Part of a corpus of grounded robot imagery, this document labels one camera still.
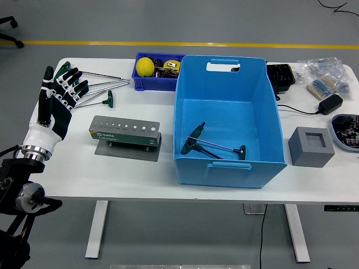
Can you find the dark brown small parts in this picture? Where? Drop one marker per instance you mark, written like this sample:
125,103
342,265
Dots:
165,73

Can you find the tan resistor strip bundle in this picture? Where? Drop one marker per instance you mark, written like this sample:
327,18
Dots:
319,87

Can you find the black table control panel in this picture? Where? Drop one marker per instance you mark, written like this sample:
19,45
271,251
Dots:
340,208

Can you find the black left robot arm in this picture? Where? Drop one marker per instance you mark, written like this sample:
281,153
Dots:
14,171

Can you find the dark blue plastic bin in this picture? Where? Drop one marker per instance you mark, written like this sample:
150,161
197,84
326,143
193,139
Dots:
154,83

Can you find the yellow lemon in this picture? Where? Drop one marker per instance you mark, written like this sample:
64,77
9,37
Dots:
145,66

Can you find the light blue folding box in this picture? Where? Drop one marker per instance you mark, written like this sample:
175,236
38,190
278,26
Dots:
224,117

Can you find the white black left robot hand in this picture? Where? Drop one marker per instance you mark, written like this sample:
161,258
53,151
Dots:
60,119

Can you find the black plastic tray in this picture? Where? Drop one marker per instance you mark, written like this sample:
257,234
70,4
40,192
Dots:
280,75

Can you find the grey cube with recess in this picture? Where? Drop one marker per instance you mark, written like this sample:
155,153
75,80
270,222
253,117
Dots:
308,157

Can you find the white table leg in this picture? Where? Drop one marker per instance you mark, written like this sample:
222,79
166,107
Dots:
297,232
96,229

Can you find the green SATA hex key stand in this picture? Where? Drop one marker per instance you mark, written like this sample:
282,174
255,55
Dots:
123,137

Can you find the clear bags of resistors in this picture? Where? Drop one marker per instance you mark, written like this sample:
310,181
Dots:
325,67

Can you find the black office chair base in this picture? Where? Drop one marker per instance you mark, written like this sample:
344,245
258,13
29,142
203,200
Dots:
8,37

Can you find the yellow tape measure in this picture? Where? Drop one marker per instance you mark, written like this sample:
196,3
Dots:
171,65

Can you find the black power adapter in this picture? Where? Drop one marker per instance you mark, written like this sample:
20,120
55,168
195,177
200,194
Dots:
331,103

